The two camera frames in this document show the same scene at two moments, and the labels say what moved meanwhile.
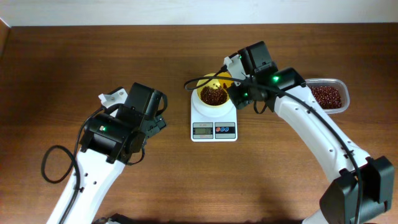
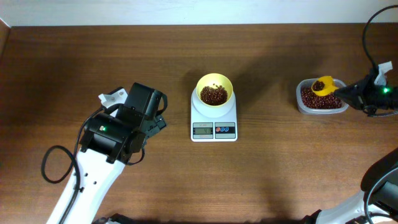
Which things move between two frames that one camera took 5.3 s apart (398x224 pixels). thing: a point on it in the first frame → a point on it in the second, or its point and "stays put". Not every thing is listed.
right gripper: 237,98 → 366,94
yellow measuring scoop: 225,83 → 324,92
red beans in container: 327,97 stays put
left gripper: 156,125 stays put
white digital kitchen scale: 212,123 stays put
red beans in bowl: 213,96 stays put
